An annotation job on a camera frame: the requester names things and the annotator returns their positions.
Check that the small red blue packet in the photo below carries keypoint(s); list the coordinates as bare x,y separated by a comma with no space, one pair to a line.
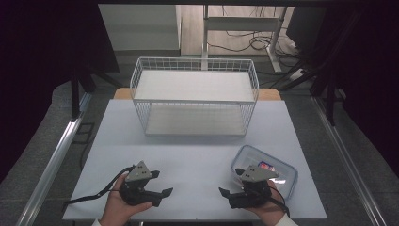
266,165

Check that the person's right hand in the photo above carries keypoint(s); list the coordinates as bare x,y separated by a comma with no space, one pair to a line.
269,211

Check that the person's white sleeve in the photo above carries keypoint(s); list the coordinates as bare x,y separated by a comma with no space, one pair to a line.
286,221
96,223

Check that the white power strip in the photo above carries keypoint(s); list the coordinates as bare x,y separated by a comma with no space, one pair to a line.
297,74

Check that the black curtain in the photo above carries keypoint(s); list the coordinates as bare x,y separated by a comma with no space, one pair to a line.
37,62
373,78

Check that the black monitor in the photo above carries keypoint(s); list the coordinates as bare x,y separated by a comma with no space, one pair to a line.
302,26

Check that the person's left hand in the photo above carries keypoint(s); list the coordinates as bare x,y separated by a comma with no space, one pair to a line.
116,207

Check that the black metal stand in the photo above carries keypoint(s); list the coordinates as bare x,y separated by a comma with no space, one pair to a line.
75,94
329,94

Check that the wooden table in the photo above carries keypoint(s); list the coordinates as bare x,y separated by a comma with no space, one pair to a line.
121,93

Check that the aluminium rail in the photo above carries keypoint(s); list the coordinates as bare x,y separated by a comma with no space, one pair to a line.
345,157
50,169

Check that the white desk frame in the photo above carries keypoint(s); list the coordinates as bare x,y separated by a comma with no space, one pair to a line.
241,23

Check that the clear plastic container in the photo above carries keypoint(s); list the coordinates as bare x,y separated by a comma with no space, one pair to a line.
251,155

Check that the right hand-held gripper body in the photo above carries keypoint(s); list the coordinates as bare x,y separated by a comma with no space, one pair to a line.
251,194

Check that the white cabinet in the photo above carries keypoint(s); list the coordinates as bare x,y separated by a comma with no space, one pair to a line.
141,28

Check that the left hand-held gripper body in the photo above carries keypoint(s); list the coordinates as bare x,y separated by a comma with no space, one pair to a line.
135,192

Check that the person's left white sleeve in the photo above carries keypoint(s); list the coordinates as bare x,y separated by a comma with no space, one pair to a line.
96,223

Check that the person's right white sleeve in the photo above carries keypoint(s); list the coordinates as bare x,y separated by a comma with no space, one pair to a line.
286,221

